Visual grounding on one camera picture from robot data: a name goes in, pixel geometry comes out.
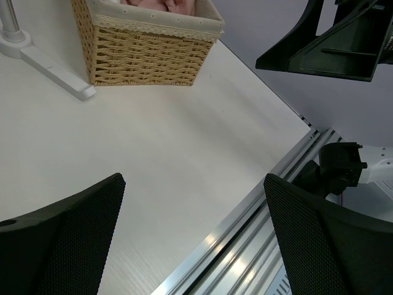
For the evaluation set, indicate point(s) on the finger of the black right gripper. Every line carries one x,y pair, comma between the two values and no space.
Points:
359,40

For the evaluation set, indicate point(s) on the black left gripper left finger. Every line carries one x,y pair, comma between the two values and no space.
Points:
62,248

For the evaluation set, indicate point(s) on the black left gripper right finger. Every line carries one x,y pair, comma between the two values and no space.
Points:
327,248

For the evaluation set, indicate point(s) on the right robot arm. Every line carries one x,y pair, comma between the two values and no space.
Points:
344,165

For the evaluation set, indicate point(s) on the pink cloth in basket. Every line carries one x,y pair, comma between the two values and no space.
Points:
183,7

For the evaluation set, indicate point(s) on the white garment rack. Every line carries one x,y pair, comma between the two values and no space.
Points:
17,43

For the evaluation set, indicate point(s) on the wicker laundry basket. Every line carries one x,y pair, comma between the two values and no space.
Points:
129,45

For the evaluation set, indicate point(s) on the aluminium front rail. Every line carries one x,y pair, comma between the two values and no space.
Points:
241,247

